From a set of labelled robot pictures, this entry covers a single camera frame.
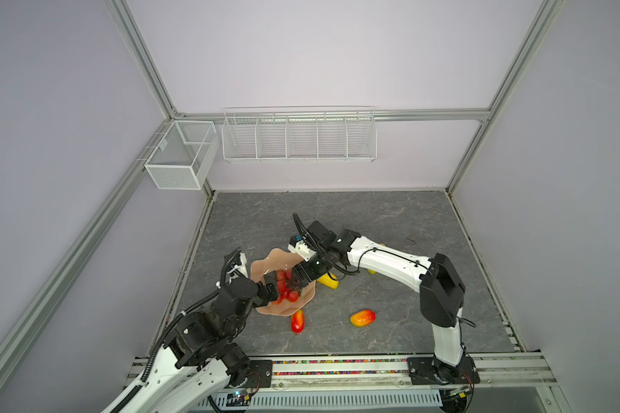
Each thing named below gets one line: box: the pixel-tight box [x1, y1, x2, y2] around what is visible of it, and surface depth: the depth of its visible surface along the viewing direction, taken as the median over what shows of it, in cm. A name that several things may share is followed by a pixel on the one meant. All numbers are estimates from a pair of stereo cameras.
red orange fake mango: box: [349, 308, 377, 328], surface depth 83 cm
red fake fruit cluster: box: [273, 268, 300, 306], surface depth 86 cm
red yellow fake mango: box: [291, 308, 306, 334], surface depth 82 cm
